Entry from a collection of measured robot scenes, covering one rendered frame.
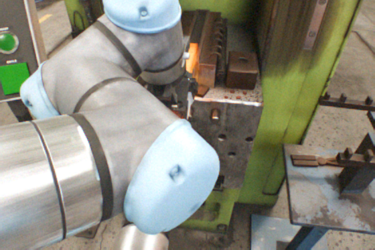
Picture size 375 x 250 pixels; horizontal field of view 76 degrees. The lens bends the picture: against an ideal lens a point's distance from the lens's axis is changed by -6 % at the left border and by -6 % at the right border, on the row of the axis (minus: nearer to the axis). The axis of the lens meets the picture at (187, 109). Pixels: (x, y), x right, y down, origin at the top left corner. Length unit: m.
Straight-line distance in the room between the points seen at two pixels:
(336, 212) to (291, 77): 0.45
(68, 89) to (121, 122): 0.08
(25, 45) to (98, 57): 0.53
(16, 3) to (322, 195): 1.01
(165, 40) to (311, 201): 0.70
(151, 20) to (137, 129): 0.12
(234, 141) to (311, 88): 0.35
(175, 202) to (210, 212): 1.19
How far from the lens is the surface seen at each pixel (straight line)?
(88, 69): 0.24
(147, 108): 0.18
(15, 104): 0.97
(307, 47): 0.89
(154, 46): 0.28
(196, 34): 0.91
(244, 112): 0.75
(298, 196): 0.86
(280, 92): 0.97
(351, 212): 0.90
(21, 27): 0.78
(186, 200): 0.18
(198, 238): 1.46
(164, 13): 0.26
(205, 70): 0.74
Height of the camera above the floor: 1.37
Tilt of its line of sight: 41 degrees down
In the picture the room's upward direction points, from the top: straight up
